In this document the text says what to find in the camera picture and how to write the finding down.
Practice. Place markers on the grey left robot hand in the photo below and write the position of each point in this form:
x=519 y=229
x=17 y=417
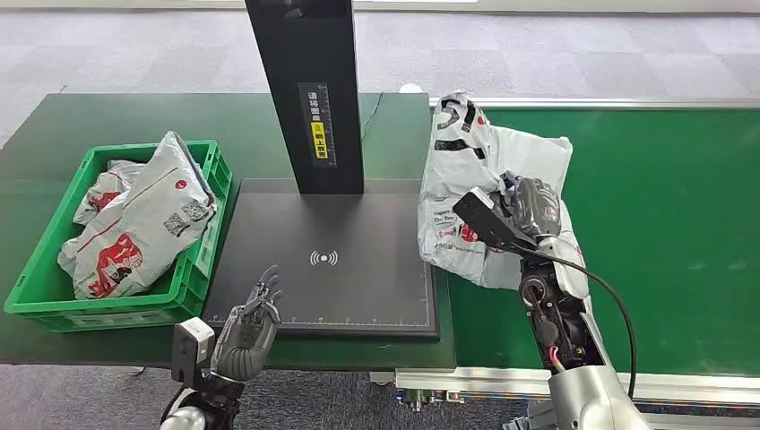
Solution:
x=249 y=338

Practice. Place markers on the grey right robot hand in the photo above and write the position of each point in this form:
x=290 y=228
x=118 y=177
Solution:
x=534 y=208

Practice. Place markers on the grey poly mailer package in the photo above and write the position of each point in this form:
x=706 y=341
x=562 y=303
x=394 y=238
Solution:
x=457 y=172

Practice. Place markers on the black inbound scanner machine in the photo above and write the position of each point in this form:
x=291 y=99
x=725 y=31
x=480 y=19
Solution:
x=356 y=279

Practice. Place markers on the green conveyor belt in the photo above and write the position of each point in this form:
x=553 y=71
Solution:
x=665 y=225

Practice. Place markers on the large grey mailer package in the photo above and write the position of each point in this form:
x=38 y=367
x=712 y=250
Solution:
x=142 y=225

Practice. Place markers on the small crumpled grey mailer package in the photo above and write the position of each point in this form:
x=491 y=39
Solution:
x=106 y=190

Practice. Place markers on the green plastic crate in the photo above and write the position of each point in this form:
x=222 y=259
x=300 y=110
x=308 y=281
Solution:
x=196 y=273

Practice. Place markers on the small white round object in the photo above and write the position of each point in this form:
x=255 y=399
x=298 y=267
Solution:
x=411 y=88

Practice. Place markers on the yellow and black column label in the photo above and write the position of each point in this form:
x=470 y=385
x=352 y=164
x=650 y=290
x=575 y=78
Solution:
x=319 y=127

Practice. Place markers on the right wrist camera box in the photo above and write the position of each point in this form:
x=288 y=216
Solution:
x=484 y=216

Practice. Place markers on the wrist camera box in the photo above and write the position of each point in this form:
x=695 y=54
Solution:
x=191 y=344
x=484 y=216

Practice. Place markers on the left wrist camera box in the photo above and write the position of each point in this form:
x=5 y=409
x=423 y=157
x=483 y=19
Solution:
x=191 y=344

